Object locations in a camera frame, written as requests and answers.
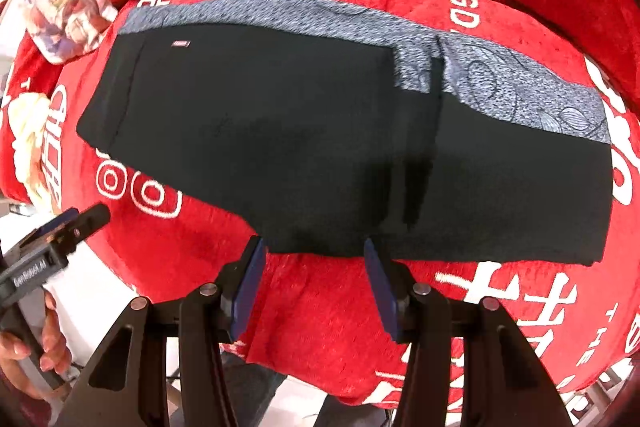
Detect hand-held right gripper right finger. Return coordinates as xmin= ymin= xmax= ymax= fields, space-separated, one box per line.
xmin=363 ymin=237 xmax=573 ymax=427

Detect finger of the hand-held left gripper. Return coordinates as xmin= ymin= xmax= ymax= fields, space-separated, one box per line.
xmin=20 ymin=207 xmax=81 ymax=249
xmin=54 ymin=203 xmax=112 ymax=254

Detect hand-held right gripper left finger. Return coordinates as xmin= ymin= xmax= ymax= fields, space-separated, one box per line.
xmin=55 ymin=234 xmax=268 ymax=427

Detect black pants with grey stripe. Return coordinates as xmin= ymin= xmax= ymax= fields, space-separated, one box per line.
xmin=76 ymin=0 xmax=615 ymax=267

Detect person's left hand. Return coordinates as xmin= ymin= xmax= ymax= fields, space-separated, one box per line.
xmin=0 ymin=291 xmax=73 ymax=403

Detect red printed blanket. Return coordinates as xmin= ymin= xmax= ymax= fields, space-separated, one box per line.
xmin=0 ymin=0 xmax=640 ymax=408

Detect cream cloth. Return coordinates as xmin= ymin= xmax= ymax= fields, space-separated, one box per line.
xmin=5 ymin=92 xmax=56 ymax=208

